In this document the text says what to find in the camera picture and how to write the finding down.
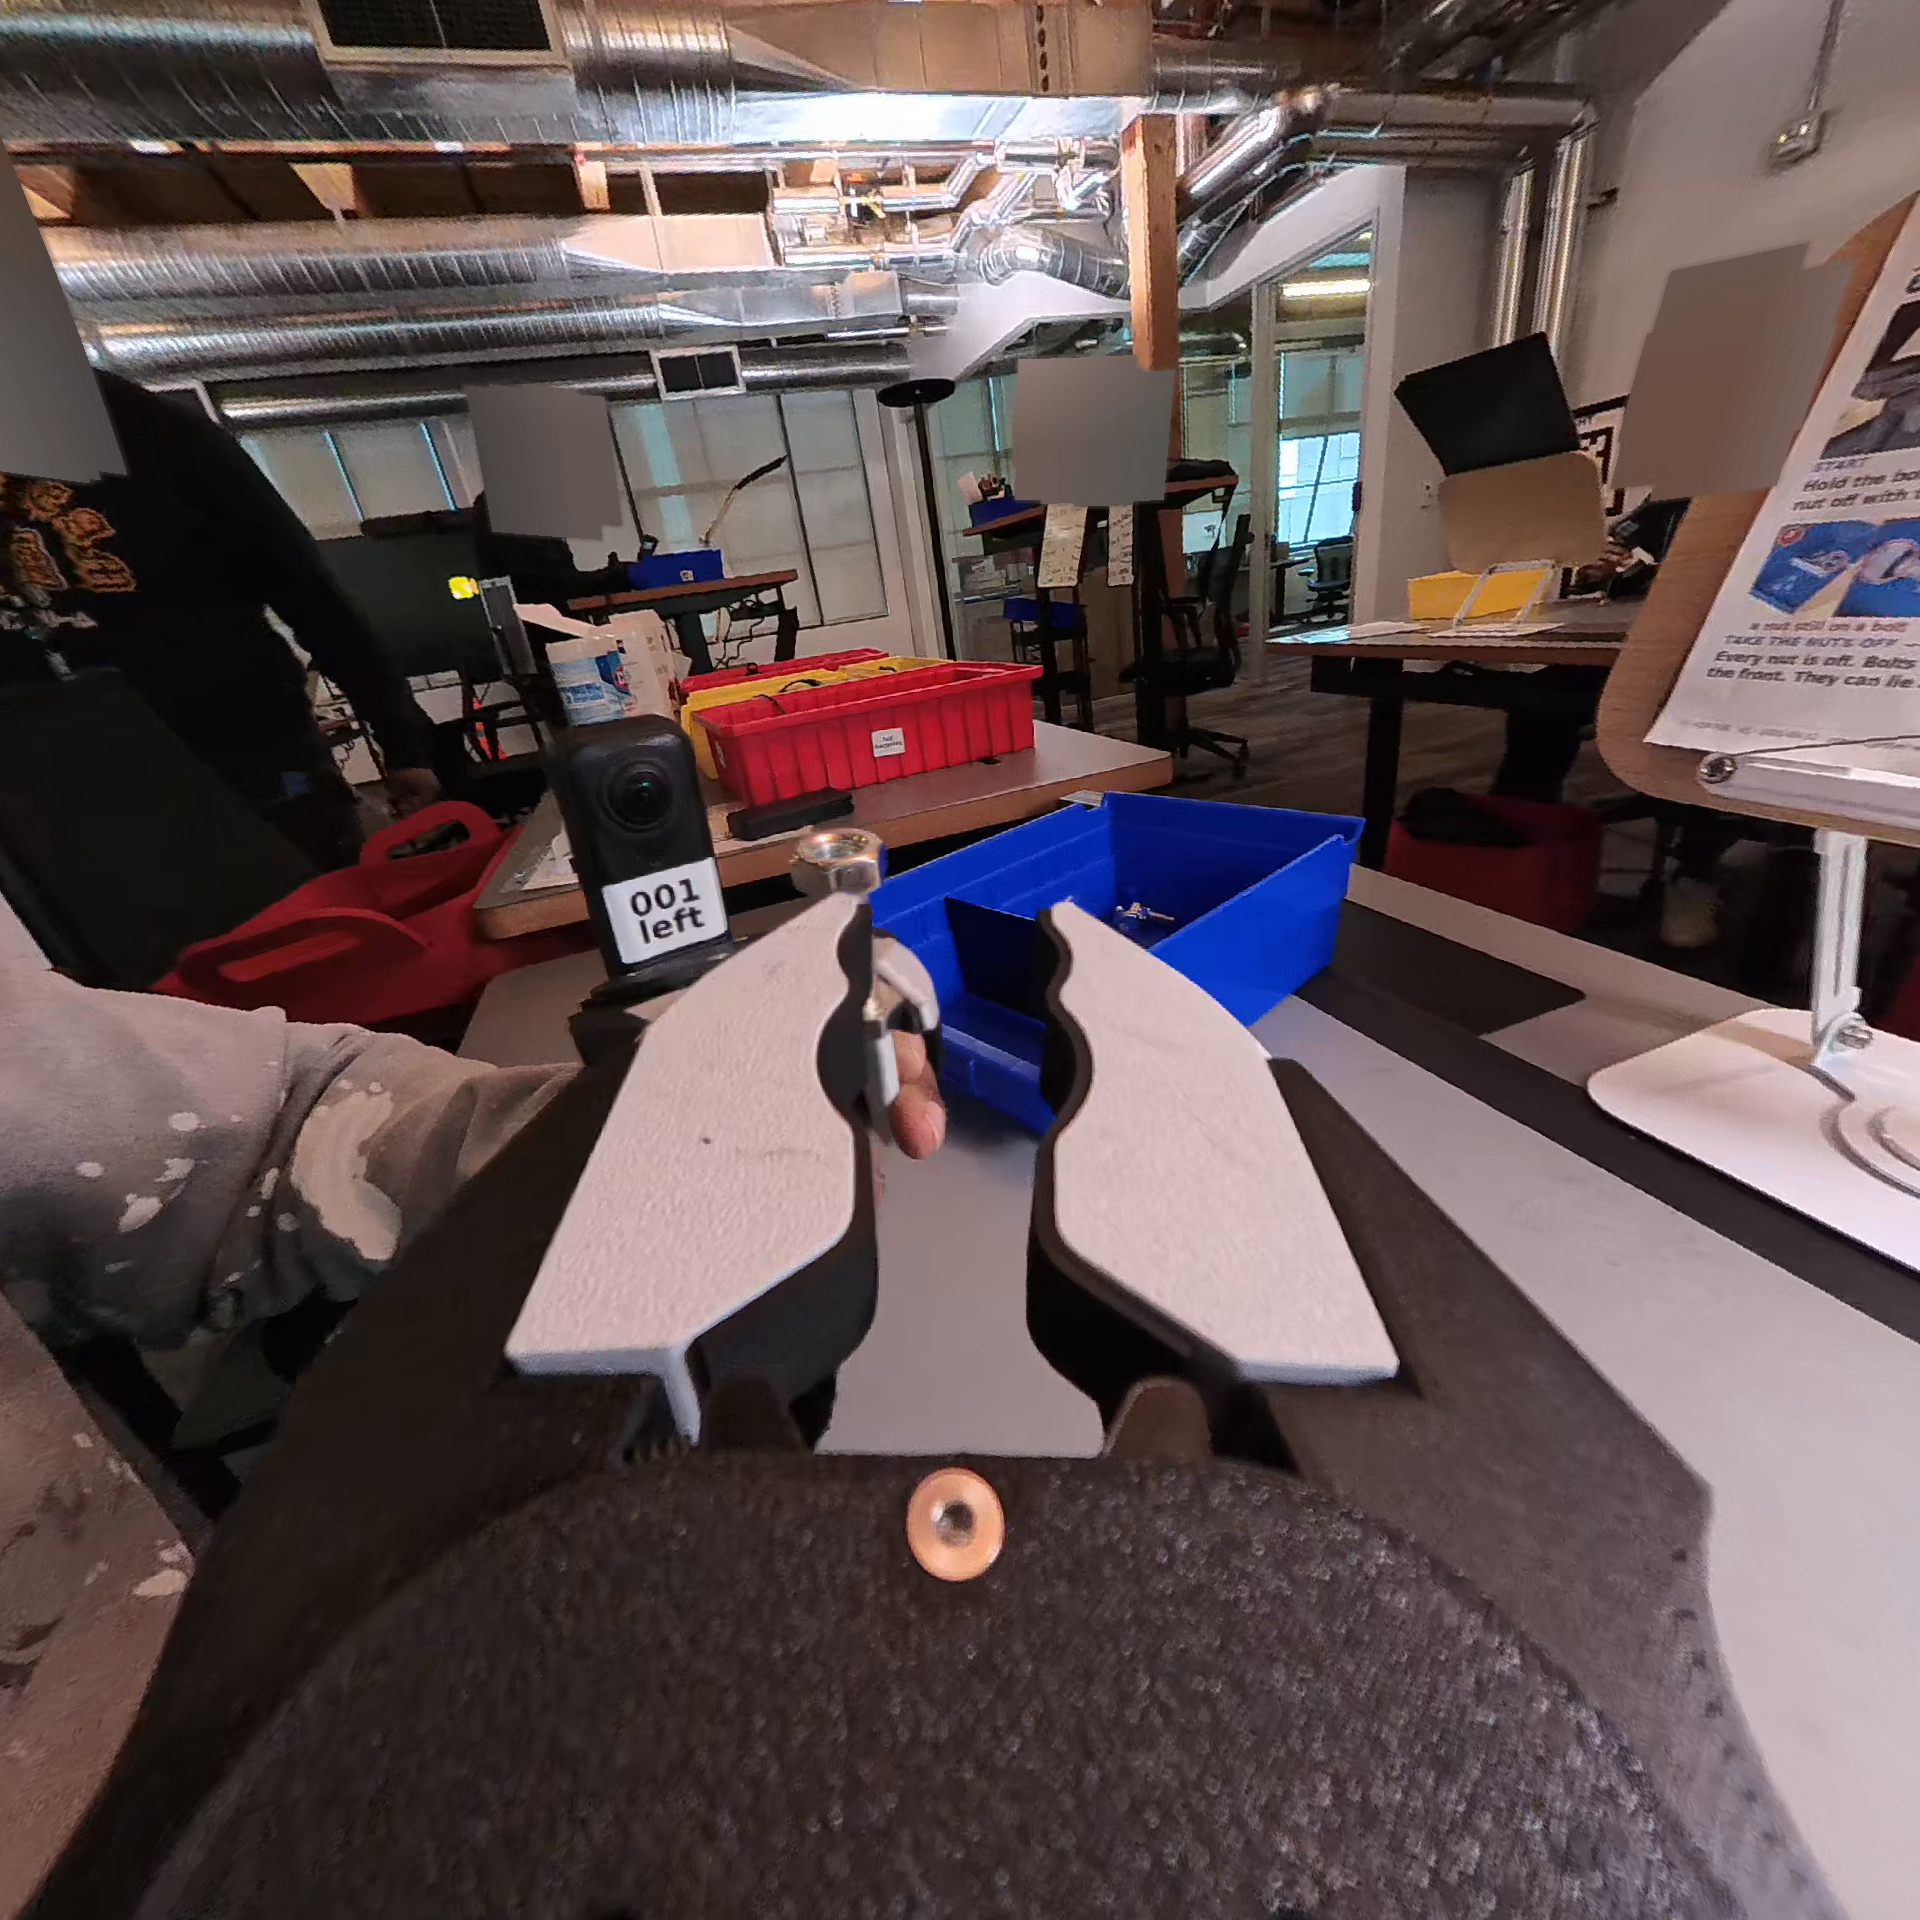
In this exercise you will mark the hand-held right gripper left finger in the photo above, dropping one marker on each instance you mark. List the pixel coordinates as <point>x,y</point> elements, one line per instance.
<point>704,1185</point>

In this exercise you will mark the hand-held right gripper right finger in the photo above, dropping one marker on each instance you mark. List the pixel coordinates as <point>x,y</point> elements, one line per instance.
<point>1184,1201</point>

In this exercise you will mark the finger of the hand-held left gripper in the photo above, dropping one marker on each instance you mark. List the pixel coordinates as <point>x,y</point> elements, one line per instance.
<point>900,1009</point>

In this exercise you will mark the steel hex nut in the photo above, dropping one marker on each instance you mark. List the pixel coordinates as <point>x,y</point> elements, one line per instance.
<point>841,867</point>

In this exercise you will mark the blue plastic storage bin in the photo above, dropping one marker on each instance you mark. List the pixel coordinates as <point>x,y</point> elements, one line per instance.
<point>1260,900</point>

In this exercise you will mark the person's left forearm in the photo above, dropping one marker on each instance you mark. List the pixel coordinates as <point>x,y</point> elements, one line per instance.
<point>224,1141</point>

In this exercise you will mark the person's left hand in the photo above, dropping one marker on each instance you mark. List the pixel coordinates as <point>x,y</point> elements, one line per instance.
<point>918,1111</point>

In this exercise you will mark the yellow plastic tray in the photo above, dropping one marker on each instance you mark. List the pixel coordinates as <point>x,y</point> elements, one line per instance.
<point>698,739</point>

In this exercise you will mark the black bin divider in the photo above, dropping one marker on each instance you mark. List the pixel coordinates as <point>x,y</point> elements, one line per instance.
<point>982,952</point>

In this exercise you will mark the white cardboard carton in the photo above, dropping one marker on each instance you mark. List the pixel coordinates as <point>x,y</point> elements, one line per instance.
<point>649,661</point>

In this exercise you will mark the black rectangular block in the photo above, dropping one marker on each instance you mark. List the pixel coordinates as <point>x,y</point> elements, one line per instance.
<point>788,818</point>

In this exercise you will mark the red labelled plastic tray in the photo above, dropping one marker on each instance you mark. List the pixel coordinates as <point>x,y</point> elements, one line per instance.
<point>811,751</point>

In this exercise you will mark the small blue bin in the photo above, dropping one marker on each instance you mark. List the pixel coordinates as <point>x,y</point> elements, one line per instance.
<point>675,570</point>

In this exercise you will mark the grey desk with wood edge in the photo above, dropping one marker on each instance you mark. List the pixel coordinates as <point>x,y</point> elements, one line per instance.
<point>1021,773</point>

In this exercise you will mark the dark green board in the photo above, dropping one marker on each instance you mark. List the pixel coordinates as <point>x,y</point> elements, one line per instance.
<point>390,600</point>

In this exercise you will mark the ceiling air vent grille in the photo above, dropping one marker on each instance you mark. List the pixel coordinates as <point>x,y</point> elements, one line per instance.
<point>698,373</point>

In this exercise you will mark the red fabric bag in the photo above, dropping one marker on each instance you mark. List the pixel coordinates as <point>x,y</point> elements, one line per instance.
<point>1500,879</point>

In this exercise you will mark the black office chair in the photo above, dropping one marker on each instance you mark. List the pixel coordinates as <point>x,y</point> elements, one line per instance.
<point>1201,630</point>

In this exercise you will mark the black floor lamp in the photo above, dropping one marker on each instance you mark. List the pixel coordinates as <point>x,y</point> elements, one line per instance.
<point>918,392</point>

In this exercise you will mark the tall standing desk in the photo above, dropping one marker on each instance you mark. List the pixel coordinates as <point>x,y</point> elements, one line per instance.
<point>1201,483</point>

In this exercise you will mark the wooden-topped work desk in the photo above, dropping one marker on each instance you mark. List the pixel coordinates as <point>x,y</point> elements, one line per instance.
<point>1425,642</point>

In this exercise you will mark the small yellow bin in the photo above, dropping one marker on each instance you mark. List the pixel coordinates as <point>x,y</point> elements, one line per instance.
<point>1433,600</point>

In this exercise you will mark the wooden-edged white board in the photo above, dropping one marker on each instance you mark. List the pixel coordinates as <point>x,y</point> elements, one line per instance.
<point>1665,674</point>

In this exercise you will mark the person's grey patterned sweatshirt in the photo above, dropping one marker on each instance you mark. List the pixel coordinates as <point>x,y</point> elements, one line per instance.
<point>74,1574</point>

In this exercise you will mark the beige rounded board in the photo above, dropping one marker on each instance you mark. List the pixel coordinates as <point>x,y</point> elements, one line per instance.
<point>1523,511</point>

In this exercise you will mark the black light flag panel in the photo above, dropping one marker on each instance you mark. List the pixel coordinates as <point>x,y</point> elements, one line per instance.
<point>1485,404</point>

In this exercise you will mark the printed instruction sheet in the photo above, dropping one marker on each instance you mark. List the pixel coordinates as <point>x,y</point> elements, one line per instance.
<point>1801,600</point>

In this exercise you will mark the silver ceiling duct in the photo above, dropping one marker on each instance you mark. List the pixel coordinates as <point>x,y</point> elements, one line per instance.
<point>375,263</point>

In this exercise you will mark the white board stand frame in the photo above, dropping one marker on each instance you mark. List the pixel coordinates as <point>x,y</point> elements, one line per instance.
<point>1838,931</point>

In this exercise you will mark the wooden support post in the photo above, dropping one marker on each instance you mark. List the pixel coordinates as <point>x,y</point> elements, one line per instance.
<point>1152,241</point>

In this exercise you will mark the wall marker frame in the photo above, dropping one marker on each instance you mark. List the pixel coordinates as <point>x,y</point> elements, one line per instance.
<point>1599,450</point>

